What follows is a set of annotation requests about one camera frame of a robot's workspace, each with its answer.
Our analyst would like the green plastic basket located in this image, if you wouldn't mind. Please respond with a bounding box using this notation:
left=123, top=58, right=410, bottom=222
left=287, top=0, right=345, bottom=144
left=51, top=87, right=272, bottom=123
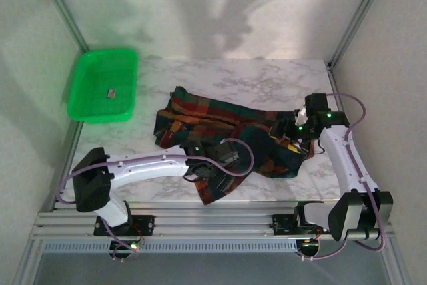
left=67, top=47, right=139, bottom=123

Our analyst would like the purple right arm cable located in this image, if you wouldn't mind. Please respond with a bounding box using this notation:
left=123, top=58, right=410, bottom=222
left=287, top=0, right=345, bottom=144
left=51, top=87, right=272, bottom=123
left=300, top=93, right=388, bottom=262

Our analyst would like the round black controller board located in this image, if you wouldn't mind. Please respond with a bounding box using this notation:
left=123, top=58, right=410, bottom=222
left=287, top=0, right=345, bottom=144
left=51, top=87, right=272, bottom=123
left=296, top=238, right=322, bottom=262
left=109, top=240, right=143, bottom=262

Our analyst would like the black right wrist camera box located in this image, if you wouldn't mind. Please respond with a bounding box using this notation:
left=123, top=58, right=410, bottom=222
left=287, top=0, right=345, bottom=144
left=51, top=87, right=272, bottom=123
left=304, top=93, right=330, bottom=115

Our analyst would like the multicolour plaid long sleeve shirt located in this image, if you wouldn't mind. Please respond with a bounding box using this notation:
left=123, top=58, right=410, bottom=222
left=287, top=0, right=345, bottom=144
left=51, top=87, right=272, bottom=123
left=153, top=85, right=314, bottom=206

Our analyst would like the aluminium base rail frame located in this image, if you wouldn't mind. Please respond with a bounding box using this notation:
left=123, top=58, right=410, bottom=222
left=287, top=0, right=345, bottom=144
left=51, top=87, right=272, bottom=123
left=31, top=200, right=395, bottom=241

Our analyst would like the grey slotted cable duct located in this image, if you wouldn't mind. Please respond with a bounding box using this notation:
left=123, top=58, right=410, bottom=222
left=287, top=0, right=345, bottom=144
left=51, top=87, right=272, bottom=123
left=43, top=240, right=298, bottom=254

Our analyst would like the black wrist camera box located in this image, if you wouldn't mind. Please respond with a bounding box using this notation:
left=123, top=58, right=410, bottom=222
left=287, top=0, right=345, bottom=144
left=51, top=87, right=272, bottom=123
left=304, top=93, right=330, bottom=115
left=213, top=142, right=241, bottom=166

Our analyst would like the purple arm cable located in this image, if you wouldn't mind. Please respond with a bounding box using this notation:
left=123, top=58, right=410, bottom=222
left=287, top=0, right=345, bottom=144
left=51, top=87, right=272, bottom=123
left=300, top=93, right=388, bottom=262
left=58, top=137, right=256, bottom=262

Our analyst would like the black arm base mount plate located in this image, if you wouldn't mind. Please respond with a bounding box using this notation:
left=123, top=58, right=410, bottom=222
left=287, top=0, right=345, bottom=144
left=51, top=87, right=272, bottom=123
left=93, top=214, right=156, bottom=237
left=272, top=213, right=333, bottom=236

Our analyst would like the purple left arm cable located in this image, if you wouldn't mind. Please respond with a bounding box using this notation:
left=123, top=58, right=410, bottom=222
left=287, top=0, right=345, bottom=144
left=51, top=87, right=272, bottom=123
left=58, top=137, right=256, bottom=262

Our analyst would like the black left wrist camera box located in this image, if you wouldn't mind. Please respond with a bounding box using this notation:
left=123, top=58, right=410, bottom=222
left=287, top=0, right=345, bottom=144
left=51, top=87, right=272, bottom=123
left=213, top=142, right=241, bottom=166

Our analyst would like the aluminium corner post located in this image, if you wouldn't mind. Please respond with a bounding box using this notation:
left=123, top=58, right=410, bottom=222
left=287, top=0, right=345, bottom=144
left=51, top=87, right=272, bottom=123
left=328, top=0, right=395, bottom=67
left=31, top=0, right=90, bottom=53

